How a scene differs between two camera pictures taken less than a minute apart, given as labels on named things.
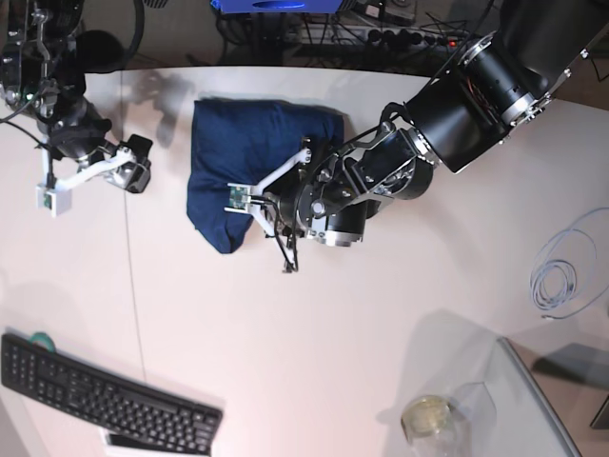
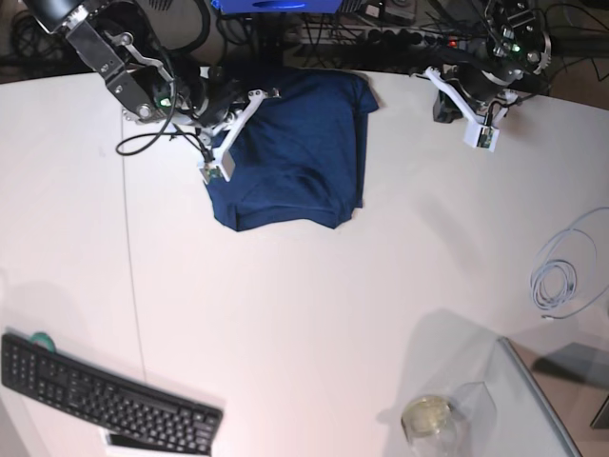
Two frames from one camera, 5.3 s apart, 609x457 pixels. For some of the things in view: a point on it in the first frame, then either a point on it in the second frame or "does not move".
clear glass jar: x=430 y=425 does not move
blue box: x=278 y=6 does not move
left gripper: x=84 y=140 to x=221 y=97
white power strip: x=396 y=37 does not move
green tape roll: x=43 y=339 does not move
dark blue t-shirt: x=244 y=142 to x=301 y=158
